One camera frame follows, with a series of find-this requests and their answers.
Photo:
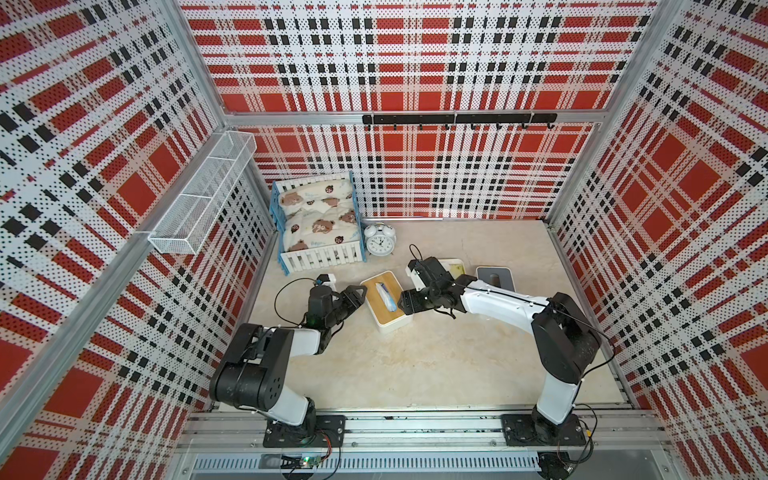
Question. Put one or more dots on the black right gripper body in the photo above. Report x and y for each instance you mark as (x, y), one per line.
(422, 300)

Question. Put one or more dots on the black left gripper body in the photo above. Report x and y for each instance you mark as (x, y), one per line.
(342, 307)

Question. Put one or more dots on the yellow tissue paper pack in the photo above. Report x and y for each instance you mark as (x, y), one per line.
(456, 269)

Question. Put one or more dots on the white tissue box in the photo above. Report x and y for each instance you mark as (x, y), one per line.
(444, 263)

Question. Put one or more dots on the bamboo tissue box lid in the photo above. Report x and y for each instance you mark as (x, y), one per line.
(384, 297)

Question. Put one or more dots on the blue tissue paper pack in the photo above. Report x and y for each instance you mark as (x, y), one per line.
(386, 297)

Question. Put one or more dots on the white tissue box base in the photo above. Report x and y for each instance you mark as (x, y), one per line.
(390, 312)

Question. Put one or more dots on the grey tissue box lid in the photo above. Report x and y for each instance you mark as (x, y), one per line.
(497, 276)

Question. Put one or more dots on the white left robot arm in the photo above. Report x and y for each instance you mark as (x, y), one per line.
(252, 374)

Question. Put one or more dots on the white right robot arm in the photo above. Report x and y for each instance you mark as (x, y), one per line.
(566, 344)

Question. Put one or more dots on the white alarm clock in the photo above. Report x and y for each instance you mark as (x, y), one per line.
(380, 239)

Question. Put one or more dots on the blue white toy crib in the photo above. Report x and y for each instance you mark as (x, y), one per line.
(315, 258)

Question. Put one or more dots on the bear print bedding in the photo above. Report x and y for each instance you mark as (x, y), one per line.
(319, 214)

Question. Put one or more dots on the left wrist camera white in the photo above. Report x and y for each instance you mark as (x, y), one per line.
(325, 278)

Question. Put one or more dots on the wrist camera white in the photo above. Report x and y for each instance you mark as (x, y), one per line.
(325, 278)
(415, 278)

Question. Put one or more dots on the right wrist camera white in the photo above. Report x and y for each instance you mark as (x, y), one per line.
(415, 278)

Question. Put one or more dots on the white wire basket shelf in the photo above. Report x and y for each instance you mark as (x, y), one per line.
(215, 171)

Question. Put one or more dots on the black hook rail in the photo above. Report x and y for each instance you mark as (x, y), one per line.
(521, 119)

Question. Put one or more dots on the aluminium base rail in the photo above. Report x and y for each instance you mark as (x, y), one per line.
(595, 443)

